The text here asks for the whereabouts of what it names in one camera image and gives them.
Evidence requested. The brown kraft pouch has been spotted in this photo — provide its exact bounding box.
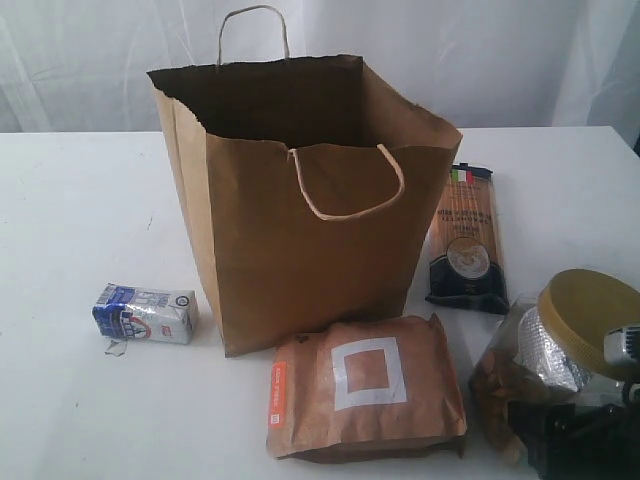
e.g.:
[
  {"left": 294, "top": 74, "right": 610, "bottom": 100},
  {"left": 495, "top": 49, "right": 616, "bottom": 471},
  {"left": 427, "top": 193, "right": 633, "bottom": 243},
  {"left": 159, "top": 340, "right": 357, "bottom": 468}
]
[{"left": 266, "top": 315, "right": 467, "bottom": 464}]

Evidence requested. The spaghetti packet with Italian flag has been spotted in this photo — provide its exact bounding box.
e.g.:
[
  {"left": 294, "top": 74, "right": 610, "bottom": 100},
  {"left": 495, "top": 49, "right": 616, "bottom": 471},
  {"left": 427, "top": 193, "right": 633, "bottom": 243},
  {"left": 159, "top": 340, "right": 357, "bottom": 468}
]
[{"left": 426, "top": 163, "right": 510, "bottom": 315}]

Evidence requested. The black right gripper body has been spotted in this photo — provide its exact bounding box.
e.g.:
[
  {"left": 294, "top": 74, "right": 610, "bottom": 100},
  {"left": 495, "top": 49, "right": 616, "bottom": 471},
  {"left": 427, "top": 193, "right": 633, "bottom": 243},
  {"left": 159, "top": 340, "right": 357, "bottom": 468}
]
[{"left": 544, "top": 379, "right": 639, "bottom": 479}]

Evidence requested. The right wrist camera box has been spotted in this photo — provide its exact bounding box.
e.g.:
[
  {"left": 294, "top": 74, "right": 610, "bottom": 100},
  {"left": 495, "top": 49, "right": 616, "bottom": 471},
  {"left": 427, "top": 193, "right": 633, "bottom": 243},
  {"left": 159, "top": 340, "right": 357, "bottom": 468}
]
[{"left": 603, "top": 324, "right": 640, "bottom": 367}]

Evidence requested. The gold lid clear jar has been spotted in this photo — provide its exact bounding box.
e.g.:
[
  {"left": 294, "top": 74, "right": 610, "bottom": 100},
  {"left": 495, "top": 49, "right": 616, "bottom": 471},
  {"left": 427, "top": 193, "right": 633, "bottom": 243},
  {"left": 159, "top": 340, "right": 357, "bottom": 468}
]
[{"left": 469, "top": 269, "right": 639, "bottom": 465}]

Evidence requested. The blue white milk carton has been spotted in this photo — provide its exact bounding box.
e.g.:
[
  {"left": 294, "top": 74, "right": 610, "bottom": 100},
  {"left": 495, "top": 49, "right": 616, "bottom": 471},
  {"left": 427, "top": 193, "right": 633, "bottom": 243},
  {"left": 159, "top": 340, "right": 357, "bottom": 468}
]
[{"left": 92, "top": 284, "right": 198, "bottom": 345}]

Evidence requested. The white backdrop curtain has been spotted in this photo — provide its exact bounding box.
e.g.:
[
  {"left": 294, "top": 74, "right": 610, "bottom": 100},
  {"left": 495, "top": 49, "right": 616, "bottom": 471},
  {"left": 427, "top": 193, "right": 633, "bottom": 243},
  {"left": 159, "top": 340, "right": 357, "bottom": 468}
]
[{"left": 1, "top": 0, "right": 639, "bottom": 142}]

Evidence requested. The brown paper bag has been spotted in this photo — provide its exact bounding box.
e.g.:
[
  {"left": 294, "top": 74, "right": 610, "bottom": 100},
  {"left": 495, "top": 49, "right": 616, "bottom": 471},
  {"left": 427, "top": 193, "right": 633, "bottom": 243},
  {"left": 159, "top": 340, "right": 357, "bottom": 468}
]
[{"left": 145, "top": 4, "right": 464, "bottom": 359}]

